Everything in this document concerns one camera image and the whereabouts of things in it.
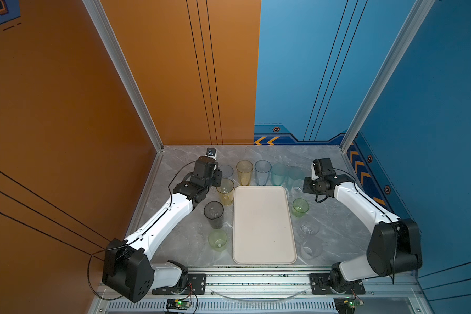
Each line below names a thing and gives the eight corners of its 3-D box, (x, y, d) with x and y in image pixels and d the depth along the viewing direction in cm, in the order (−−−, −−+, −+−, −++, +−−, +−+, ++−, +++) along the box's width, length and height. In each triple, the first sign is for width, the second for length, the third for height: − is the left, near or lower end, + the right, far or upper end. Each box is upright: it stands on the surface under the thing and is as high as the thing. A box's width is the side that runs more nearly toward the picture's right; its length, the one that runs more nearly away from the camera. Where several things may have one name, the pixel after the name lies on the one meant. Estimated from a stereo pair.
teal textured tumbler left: (270, 186, 103) (273, 172, 94) (269, 177, 107) (271, 163, 98) (283, 186, 103) (287, 172, 94) (282, 177, 107) (286, 163, 98)
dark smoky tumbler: (207, 229, 89) (202, 217, 78) (209, 215, 93) (205, 201, 83) (224, 229, 89) (222, 217, 78) (225, 215, 93) (223, 201, 83)
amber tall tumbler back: (236, 186, 103) (236, 171, 93) (237, 175, 108) (236, 159, 98) (252, 186, 103) (253, 171, 93) (251, 175, 108) (252, 159, 98)
